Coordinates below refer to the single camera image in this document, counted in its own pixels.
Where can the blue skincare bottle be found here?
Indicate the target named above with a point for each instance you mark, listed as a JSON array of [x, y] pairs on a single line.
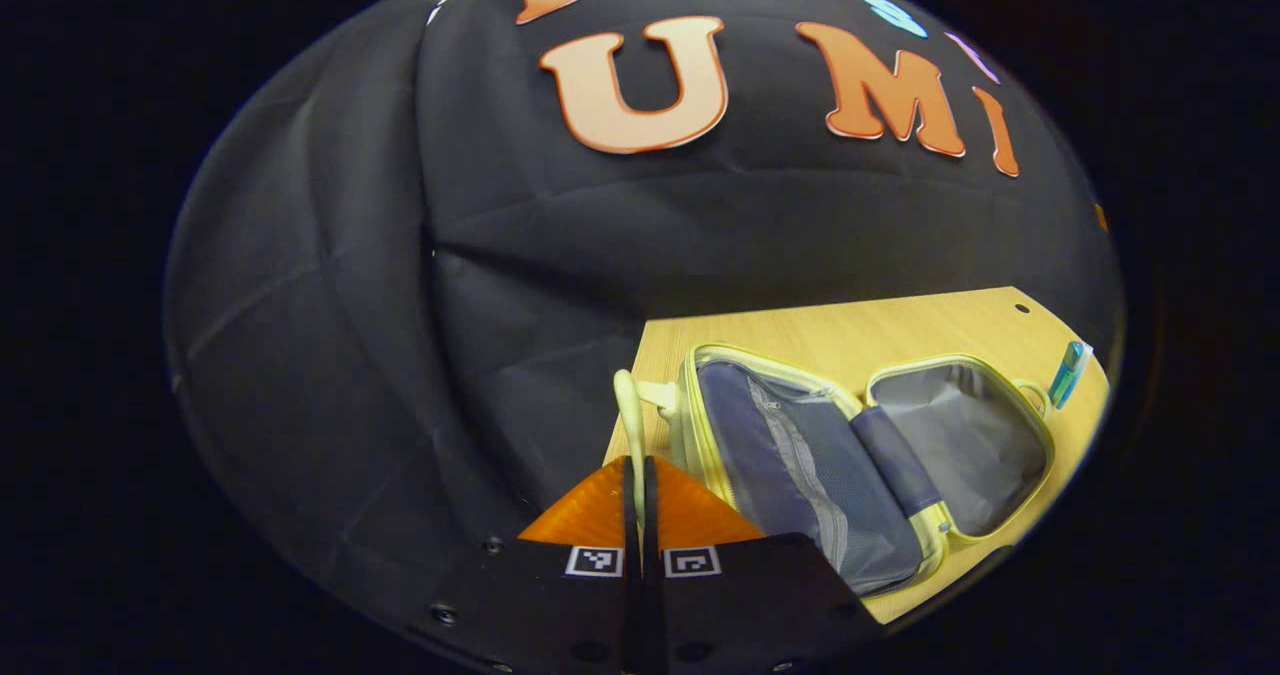
[[1065, 380]]

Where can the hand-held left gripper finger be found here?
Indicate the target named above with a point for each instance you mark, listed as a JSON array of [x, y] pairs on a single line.
[[630, 615], [652, 615]]

